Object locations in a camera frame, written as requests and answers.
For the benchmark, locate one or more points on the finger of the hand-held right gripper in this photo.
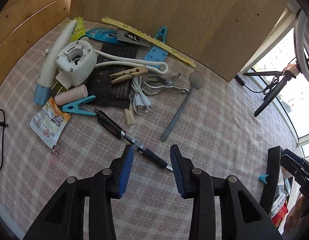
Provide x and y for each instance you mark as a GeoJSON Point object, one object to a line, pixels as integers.
{"type": "Point", "coordinates": [294, 161]}

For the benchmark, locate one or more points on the wooden clothespin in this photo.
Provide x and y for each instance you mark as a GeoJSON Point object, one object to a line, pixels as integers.
{"type": "Point", "coordinates": [127, 74]}

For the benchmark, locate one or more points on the white plug-in device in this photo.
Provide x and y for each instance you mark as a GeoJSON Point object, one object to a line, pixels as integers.
{"type": "Point", "coordinates": [74, 62]}

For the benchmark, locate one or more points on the black wet wipes pack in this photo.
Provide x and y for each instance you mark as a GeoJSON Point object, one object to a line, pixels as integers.
{"type": "Point", "coordinates": [107, 90]}

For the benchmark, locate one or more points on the white snack sachet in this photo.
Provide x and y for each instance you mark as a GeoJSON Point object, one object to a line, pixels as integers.
{"type": "Point", "coordinates": [48, 122]}

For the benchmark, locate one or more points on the metal spring clamp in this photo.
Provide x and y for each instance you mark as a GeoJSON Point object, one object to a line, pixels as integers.
{"type": "Point", "coordinates": [167, 86]}

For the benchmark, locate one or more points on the pink checked tablecloth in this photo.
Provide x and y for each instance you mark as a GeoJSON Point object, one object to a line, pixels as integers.
{"type": "Point", "coordinates": [219, 130]}

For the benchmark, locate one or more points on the large wooden board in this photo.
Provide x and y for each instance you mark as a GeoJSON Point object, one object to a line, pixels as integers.
{"type": "Point", "coordinates": [182, 17]}

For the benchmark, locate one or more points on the small teal clip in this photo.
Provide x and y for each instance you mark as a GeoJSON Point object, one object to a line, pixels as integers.
{"type": "Point", "coordinates": [264, 178]}

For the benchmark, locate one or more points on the small white bead toy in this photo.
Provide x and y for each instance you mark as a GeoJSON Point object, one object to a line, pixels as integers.
{"type": "Point", "coordinates": [46, 51]}

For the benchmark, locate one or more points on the dark grey sachet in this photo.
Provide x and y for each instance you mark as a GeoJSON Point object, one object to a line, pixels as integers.
{"type": "Point", "coordinates": [133, 37]}

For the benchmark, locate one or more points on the grey metal spoon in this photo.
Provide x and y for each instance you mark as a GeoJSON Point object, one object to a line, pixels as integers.
{"type": "Point", "coordinates": [179, 110]}

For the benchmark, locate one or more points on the yellow shuttlecock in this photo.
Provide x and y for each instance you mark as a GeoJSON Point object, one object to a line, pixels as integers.
{"type": "Point", "coordinates": [78, 28]}

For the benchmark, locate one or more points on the teal plastic clothespin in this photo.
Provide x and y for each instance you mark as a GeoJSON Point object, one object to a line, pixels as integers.
{"type": "Point", "coordinates": [74, 106]}

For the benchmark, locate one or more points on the pine plank panel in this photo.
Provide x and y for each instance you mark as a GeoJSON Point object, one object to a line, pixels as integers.
{"type": "Point", "coordinates": [24, 30]}

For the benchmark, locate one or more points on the pink cylinder roll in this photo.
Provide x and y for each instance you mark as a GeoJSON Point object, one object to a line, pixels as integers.
{"type": "Point", "coordinates": [69, 95]}

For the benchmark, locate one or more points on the blue foil packet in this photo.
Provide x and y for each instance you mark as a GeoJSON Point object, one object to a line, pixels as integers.
{"type": "Point", "coordinates": [102, 33]}

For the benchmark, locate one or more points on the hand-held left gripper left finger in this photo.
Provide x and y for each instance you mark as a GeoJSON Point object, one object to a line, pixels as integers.
{"type": "Point", "coordinates": [127, 170]}

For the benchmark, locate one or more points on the black container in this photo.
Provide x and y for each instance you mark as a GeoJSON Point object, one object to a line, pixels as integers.
{"type": "Point", "coordinates": [272, 175]}

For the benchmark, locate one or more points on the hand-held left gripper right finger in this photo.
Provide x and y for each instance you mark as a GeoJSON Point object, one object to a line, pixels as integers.
{"type": "Point", "coordinates": [177, 170]}

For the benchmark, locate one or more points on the white sunscreen tube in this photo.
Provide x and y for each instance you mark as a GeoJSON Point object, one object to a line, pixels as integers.
{"type": "Point", "coordinates": [52, 62]}

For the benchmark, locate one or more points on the blue plastic clothespin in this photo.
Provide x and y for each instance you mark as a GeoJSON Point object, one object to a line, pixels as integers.
{"type": "Point", "coordinates": [161, 33]}

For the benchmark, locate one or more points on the yellow paper strip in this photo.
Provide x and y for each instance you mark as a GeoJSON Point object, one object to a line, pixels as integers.
{"type": "Point", "coordinates": [134, 28]}

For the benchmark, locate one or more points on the small beige clip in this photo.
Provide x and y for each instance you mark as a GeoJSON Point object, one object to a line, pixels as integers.
{"type": "Point", "coordinates": [129, 117]}

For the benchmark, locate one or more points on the black gel pen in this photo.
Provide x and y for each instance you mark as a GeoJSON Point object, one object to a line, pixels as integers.
{"type": "Point", "coordinates": [112, 126]}

